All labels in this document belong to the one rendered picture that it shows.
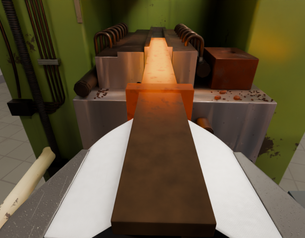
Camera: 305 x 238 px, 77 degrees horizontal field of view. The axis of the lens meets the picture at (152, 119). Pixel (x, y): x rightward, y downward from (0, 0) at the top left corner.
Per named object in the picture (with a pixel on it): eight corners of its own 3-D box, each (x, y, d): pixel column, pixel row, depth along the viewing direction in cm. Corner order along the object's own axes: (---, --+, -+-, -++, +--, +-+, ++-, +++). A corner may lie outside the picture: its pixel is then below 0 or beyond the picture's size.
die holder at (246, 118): (227, 236, 57) (278, 103, 35) (101, 233, 58) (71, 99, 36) (195, 131, 106) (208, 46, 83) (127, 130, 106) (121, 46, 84)
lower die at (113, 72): (193, 89, 40) (198, 46, 36) (99, 88, 41) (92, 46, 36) (176, 50, 76) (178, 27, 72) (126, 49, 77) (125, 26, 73)
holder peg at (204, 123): (212, 140, 35) (215, 128, 33) (197, 140, 35) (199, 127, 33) (207, 128, 38) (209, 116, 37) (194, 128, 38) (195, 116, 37)
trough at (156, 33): (171, 54, 37) (172, 46, 36) (144, 54, 37) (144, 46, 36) (164, 30, 73) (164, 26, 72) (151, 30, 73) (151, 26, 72)
